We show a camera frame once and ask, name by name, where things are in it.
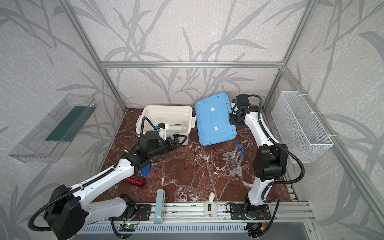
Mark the blue garden trowel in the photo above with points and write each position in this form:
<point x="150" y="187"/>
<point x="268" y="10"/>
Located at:
<point x="146" y="170"/>

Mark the clear test tube rack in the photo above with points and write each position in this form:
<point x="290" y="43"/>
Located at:
<point x="231" y="165"/>

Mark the blue capped test tube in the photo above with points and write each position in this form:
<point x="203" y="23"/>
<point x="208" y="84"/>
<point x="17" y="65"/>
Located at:
<point x="237" y="150"/>
<point x="239" y="154"/>
<point x="241" y="160"/>

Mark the white wire mesh basket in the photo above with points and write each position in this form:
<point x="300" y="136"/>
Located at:
<point x="299" y="126"/>

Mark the white plastic wash bottle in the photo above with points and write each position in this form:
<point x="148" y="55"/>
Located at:
<point x="211" y="207"/>

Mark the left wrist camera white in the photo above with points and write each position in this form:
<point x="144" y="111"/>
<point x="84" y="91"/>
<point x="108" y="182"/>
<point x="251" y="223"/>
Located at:
<point x="162" y="130"/>

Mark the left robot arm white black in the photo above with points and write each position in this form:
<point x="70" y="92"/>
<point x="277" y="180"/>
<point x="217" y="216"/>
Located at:
<point x="70" y="209"/>

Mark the blue plastic bin lid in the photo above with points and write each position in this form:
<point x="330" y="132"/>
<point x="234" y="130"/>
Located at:
<point x="213" y="123"/>

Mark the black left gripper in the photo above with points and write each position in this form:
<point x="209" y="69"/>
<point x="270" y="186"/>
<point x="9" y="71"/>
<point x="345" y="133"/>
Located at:
<point x="171" y="143"/>

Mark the white plastic storage bin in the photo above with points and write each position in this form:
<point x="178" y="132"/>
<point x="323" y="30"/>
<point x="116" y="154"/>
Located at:
<point x="169" y="115"/>

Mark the clear wall shelf green liner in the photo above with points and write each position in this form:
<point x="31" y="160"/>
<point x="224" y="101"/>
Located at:
<point x="48" y="141"/>

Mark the red cylindrical tool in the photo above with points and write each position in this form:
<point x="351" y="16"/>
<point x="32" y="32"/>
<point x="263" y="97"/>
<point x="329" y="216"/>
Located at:
<point x="136" y="181"/>

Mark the pink object in basket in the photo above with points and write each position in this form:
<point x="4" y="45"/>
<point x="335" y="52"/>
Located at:
<point x="296" y="151"/>

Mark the light blue rectangular bar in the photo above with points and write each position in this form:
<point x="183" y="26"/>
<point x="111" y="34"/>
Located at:
<point x="159" y="206"/>

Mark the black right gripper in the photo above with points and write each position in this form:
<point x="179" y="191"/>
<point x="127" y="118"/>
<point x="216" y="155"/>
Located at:
<point x="235" y="117"/>

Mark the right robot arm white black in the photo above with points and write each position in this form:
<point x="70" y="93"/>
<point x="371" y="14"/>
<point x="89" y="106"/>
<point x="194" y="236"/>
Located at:
<point x="269" y="165"/>

